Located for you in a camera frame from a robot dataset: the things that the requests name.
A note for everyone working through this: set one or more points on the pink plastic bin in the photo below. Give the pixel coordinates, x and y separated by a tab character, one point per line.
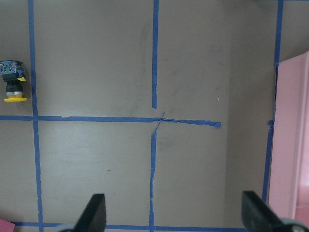
289	178

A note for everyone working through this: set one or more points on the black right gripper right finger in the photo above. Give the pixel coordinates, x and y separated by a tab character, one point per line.
256	216

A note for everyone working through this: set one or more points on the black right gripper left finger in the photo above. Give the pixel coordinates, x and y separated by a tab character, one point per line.
93	218

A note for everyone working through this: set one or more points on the pink cube near centre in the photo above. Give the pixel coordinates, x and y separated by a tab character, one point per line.
6	226

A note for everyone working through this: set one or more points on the yellow push button switch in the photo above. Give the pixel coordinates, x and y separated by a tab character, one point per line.
13	74

